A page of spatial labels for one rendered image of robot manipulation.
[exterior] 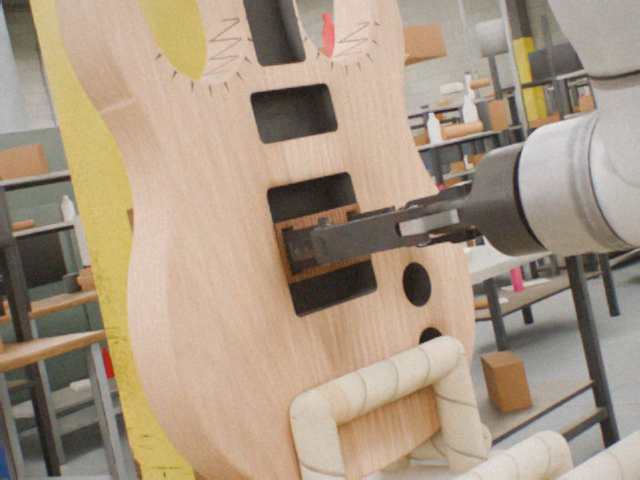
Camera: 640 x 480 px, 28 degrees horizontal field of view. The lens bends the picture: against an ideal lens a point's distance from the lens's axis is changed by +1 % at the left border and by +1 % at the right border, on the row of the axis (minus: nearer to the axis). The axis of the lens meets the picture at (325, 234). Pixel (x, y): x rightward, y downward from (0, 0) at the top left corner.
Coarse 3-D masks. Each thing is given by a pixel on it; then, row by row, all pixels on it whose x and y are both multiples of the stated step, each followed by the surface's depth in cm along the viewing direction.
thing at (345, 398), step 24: (384, 360) 98; (408, 360) 98; (432, 360) 100; (456, 360) 102; (336, 384) 93; (360, 384) 94; (384, 384) 95; (408, 384) 97; (312, 408) 90; (336, 408) 91; (360, 408) 93
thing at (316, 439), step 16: (320, 416) 90; (304, 432) 90; (320, 432) 90; (336, 432) 91; (304, 448) 90; (320, 448) 90; (336, 448) 91; (304, 464) 90; (320, 464) 90; (336, 464) 90
